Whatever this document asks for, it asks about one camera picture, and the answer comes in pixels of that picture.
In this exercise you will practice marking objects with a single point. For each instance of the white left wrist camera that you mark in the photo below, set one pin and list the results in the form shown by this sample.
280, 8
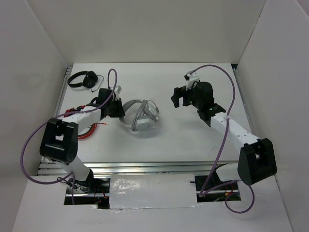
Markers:
116, 94

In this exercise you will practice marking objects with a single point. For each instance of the white over-ear headphones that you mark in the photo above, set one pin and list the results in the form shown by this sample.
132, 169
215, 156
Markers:
145, 117

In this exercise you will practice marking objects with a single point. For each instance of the black on-ear headphones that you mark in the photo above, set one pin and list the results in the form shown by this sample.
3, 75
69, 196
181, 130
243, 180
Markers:
91, 80

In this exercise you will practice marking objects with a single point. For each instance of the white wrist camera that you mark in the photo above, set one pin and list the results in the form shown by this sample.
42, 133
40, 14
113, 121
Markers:
192, 79
116, 94

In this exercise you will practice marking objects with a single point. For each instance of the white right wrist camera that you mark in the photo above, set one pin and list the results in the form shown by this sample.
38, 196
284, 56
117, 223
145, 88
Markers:
192, 79

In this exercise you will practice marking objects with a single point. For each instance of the front aluminium rail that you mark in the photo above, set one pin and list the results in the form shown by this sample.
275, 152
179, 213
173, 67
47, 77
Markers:
110, 168

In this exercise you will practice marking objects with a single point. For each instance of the red black headphones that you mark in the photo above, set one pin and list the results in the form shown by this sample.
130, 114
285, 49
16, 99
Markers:
87, 122

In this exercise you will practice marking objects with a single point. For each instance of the white foil-covered panel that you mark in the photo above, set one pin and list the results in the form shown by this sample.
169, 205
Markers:
152, 191

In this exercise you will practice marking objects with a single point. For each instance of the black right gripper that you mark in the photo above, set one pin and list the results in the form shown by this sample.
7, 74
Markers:
179, 92

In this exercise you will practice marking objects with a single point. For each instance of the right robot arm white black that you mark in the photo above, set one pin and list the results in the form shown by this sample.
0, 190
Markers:
256, 156

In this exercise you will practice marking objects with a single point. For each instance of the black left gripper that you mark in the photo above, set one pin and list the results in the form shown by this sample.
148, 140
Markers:
120, 112

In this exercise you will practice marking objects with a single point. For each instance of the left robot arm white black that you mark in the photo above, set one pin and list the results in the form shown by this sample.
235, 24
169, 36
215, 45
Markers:
60, 139

